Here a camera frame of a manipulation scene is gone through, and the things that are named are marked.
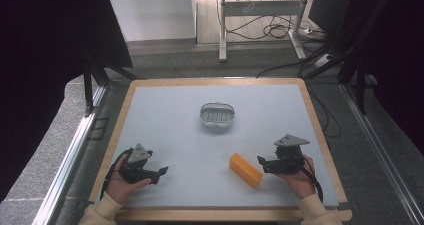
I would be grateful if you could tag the white power strip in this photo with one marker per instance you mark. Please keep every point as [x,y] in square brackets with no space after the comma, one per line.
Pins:
[323,60]

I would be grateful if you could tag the white desk frame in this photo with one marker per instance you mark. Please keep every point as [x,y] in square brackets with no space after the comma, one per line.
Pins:
[260,8]

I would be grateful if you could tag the black curtain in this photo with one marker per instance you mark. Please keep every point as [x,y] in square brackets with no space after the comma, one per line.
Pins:
[396,51]
[40,68]

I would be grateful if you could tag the person's left hand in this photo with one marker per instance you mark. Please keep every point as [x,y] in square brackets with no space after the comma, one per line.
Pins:
[120,188]

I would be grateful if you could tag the dark floor plate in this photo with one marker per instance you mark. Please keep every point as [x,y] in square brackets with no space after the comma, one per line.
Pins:
[99,129]

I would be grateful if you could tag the aluminium rail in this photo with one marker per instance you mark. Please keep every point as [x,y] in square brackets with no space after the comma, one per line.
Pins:
[70,155]
[383,151]

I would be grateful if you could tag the black metal stand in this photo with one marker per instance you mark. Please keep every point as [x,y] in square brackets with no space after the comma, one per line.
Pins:
[88,88]
[360,85]

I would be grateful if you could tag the white panel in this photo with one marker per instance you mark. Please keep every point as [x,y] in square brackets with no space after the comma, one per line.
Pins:
[151,15]

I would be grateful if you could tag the orange soap bar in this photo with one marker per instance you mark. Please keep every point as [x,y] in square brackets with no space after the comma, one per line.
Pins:
[246,170]

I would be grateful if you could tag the wooden table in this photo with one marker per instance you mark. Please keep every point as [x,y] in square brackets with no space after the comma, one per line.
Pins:
[213,215]

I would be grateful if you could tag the person's right hand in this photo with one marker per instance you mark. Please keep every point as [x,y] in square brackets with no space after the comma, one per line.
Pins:
[300,183]

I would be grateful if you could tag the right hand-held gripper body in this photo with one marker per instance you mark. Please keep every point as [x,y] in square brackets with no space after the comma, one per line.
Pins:
[287,158]

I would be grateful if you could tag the grey soap dish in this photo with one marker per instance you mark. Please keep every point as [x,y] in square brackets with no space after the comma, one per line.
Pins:
[217,115]

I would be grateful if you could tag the pale blue table mat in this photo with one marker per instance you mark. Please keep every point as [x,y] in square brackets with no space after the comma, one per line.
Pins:
[200,145]

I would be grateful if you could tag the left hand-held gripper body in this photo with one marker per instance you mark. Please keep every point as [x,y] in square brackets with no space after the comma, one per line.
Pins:
[138,154]

